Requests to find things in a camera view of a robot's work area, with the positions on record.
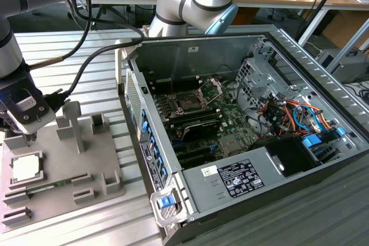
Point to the brown cardboard box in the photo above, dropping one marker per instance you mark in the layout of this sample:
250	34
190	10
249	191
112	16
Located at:
343	27

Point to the grey power supply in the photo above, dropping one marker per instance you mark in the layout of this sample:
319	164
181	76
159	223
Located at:
199	191

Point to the blue case latch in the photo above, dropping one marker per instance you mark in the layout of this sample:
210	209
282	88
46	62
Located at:
166	202

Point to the thin locking lever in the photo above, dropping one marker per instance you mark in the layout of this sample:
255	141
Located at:
172	86

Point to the CPU socket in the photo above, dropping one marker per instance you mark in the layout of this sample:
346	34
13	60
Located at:
187	103

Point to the grey parts rack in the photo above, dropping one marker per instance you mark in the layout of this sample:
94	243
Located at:
57	165

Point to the blue disk carrier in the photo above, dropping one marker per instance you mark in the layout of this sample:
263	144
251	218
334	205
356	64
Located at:
312	141

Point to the grey computer box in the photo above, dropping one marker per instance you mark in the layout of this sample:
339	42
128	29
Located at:
348	64

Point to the black installed RAM stick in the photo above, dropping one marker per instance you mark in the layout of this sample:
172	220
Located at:
196	115

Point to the green RAM stick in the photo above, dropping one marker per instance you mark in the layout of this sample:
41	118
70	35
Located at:
62	183

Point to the black graphics card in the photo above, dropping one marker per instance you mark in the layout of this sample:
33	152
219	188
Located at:
201	130

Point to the small blue clip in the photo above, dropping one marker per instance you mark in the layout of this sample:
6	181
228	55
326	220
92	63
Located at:
340	131

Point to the office chair base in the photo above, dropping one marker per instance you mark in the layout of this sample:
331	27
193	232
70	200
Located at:
100	15

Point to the silver CPU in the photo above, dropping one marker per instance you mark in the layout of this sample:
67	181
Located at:
26	168

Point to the green motherboard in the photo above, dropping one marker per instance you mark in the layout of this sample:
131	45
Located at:
230	122

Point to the open PC case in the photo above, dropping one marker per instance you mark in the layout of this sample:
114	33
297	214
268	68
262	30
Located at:
201	56

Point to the black fan shroud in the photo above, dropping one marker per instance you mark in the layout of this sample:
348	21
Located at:
291	153

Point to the metal drive cage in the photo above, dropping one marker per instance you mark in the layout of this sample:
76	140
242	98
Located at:
253	84

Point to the black stand pole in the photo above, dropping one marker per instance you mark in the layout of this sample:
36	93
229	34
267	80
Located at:
319	6

